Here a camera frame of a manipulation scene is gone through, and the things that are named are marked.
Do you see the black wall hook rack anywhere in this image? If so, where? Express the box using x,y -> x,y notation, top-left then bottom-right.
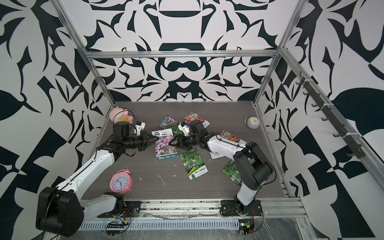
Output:
298,73 -> 367,159

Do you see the small white round clock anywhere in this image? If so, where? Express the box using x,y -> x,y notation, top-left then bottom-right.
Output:
245,116 -> 260,130

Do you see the pink alarm clock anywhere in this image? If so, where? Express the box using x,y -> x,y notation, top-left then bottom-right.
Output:
110,170 -> 133,194

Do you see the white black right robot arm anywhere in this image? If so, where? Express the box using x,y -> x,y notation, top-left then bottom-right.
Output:
169,120 -> 275,208

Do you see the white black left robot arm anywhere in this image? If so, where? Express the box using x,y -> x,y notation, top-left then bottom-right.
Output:
36,122 -> 159,237

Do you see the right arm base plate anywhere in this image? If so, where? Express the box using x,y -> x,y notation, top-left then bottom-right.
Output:
220,200 -> 263,217

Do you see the pink striped plush toy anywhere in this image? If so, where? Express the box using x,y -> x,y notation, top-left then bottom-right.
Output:
109,107 -> 134,124

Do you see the pink flower seed packet white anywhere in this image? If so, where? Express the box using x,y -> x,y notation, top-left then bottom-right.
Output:
159,115 -> 179,129

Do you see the left circuit board with wires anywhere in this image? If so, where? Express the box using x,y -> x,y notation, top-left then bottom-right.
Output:
104,217 -> 132,236

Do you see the right circuit board with wires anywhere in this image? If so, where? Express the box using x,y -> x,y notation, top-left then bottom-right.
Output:
239,219 -> 255,235

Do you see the pink flower seed packet teal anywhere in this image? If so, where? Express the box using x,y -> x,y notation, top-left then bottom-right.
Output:
155,136 -> 179,161

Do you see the circuit board with wires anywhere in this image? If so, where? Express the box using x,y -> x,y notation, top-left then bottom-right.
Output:
104,217 -> 132,236
239,219 -> 255,235

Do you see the orange flower seed packet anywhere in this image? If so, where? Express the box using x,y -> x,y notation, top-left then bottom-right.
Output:
220,131 -> 247,144

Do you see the green melon seed packet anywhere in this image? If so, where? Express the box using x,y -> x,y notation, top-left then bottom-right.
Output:
163,122 -> 184,137
180,148 -> 208,180
222,160 -> 242,187

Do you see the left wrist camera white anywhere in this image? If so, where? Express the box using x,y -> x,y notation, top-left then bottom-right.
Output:
135,121 -> 146,136

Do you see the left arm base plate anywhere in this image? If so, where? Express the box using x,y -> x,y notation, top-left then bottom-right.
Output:
98,201 -> 142,218

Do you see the mixed colour flower seed packet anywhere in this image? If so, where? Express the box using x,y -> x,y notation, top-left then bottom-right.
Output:
183,112 -> 210,128

